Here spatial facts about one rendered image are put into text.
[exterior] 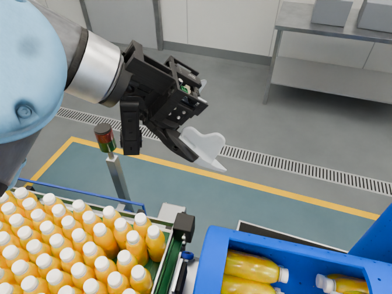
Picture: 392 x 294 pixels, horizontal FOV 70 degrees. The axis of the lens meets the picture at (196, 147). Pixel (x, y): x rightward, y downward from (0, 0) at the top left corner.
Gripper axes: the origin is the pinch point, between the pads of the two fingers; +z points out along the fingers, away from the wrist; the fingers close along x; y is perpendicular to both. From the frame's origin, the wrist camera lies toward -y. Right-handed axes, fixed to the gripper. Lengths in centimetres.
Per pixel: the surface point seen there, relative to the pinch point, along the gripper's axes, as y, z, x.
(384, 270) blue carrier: -1, 55, -20
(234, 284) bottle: -34, 37, -15
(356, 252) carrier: -28, 124, -3
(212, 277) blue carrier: -28.1, 22.1, -14.5
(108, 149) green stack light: -55, 8, 38
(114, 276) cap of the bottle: -57, 12, -6
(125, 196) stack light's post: -79, 29, 35
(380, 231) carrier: -10, 109, -1
